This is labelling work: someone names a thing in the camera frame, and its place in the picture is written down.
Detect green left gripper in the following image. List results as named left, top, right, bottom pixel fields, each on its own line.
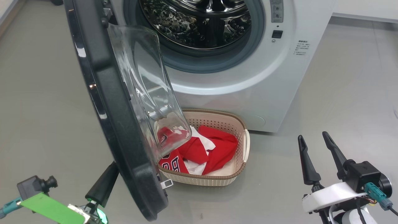
left=20, top=161, right=120, bottom=224

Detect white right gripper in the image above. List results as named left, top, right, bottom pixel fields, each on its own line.
left=298, top=131, right=393, bottom=215

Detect stainless steel washing machine drum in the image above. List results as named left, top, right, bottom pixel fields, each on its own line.
left=139, top=0, right=252, bottom=50

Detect cream perforated laundry basket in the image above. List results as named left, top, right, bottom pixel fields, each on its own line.
left=157, top=108, right=251, bottom=187

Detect red jersey with numbers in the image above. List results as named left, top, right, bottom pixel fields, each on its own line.
left=158, top=126, right=216, bottom=175

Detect grey rubber door gasket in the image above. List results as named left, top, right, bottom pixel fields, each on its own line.
left=123, top=0, right=265, bottom=74

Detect grey warning sticker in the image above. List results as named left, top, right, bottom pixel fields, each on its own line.
left=270, top=0, right=284, bottom=23

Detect small printed text label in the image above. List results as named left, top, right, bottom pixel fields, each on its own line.
left=293, top=40, right=311, bottom=56

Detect dark round washer door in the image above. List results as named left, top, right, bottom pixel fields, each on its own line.
left=63, top=0, right=192, bottom=222

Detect teal connector black cable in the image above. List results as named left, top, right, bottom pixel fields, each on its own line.
left=0, top=197, right=23, bottom=218
left=364, top=182, right=398, bottom=217

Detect plain red shorts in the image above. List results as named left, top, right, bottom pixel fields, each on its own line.
left=198, top=125, right=239, bottom=175

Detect white partition panel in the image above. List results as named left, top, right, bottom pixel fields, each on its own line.
left=331, top=0, right=398, bottom=24

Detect white front-load washing machine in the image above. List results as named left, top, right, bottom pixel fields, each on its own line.
left=106, top=0, right=338, bottom=133

